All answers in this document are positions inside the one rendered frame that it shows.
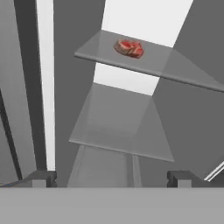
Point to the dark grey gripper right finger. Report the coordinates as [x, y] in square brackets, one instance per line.
[178, 178]

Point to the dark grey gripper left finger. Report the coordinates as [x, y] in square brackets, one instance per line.
[43, 178]

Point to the red raw steak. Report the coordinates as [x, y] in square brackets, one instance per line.
[129, 48]

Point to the clear fridge drawer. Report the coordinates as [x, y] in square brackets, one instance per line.
[99, 169]

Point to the grey fridge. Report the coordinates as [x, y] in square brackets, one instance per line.
[189, 122]

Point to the glass fridge shelf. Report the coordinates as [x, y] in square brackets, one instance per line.
[151, 59]
[122, 122]

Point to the grey fridge door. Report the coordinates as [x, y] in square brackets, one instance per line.
[17, 87]

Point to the white rail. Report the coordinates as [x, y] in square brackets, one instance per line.
[215, 171]

